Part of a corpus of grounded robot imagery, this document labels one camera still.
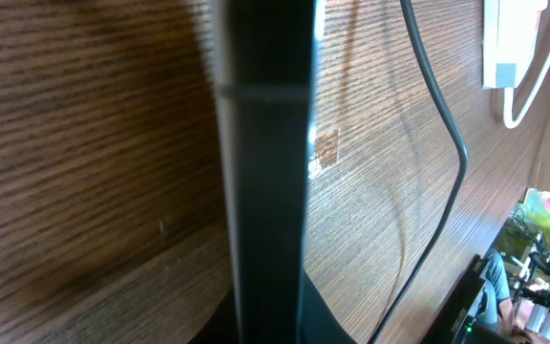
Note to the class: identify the blue Galaxy smartphone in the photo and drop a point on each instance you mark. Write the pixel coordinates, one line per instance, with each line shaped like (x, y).
(263, 61)

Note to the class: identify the white power strip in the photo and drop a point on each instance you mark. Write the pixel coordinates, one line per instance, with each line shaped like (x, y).
(510, 30)

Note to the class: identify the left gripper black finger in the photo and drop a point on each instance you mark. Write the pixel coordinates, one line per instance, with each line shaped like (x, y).
(319, 325)

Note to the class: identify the person in blue jeans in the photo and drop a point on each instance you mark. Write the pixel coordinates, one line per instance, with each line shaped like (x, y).
(498, 314)

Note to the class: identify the background robot equipment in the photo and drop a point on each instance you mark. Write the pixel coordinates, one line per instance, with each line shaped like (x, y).
(527, 230)

